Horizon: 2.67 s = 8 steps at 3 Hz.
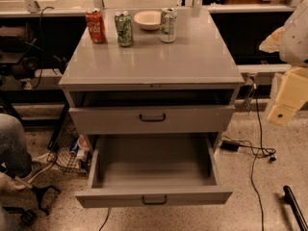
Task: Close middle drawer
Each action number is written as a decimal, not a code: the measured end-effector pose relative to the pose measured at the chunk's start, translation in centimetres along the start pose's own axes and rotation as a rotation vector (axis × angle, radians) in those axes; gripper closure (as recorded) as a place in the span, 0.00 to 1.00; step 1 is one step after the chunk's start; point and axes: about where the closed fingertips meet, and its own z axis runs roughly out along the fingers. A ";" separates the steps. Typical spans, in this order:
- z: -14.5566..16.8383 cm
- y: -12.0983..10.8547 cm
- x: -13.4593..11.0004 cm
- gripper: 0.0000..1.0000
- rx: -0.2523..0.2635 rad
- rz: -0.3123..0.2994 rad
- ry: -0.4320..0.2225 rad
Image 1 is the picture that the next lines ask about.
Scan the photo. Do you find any grey drawer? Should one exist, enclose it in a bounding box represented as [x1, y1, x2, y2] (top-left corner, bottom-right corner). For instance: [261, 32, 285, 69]
[69, 106, 234, 135]
[75, 134, 232, 208]

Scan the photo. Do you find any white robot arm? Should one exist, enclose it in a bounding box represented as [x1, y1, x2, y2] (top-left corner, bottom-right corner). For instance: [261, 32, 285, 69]
[259, 0, 308, 124]

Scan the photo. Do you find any grey metal drawer cabinet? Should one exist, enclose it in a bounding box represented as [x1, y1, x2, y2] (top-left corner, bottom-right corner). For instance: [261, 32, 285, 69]
[60, 8, 244, 147]

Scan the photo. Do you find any grey top drawer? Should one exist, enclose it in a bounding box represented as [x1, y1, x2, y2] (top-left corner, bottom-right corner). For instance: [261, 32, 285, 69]
[69, 106, 234, 135]

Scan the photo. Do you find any black power adapter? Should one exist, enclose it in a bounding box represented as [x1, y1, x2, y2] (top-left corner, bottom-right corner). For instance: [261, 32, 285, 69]
[220, 141, 240, 151]

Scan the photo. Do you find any black metal bar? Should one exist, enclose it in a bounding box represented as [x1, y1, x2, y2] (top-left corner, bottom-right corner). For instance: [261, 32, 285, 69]
[283, 186, 308, 231]

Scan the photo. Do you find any white green soda can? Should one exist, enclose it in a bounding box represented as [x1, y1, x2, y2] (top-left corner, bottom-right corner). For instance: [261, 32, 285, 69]
[160, 8, 177, 43]

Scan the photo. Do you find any white bowl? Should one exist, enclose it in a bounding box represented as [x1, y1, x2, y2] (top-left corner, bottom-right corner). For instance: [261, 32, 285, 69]
[134, 11, 161, 31]

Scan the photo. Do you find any red cola can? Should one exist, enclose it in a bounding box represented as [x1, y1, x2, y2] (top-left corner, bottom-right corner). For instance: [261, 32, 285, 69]
[85, 8, 106, 43]

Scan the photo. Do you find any blue can in basket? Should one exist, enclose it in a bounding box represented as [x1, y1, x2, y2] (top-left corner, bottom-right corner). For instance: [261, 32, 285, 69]
[69, 140, 79, 156]

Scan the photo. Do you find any dark machine at left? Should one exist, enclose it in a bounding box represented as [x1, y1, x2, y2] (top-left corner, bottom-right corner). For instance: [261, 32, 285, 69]
[0, 24, 67, 80]

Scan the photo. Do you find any person leg in jeans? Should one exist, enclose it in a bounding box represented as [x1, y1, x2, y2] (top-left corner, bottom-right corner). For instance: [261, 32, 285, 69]
[0, 114, 32, 178]

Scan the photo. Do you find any black chair base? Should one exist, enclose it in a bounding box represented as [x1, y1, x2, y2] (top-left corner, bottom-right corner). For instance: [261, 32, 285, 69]
[0, 164, 62, 226]

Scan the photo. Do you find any black floor cable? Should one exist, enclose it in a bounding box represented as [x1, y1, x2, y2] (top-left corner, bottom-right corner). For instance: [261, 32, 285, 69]
[220, 77, 277, 231]

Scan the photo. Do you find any cable under cabinet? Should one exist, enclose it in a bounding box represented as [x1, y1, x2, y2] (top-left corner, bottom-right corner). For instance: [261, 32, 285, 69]
[97, 207, 112, 231]

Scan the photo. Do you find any black wire basket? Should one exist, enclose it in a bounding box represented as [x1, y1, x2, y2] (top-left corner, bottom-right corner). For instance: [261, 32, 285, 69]
[46, 118, 91, 175]

